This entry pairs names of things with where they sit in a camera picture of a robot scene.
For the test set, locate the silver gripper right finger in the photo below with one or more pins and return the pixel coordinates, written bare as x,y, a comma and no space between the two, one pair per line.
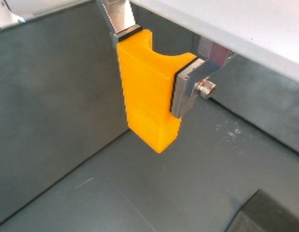
192,81

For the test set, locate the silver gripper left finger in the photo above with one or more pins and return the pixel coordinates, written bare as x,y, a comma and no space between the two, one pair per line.
118,13

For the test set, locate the yellow arch block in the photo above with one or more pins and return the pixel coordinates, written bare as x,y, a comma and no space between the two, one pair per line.
148,81

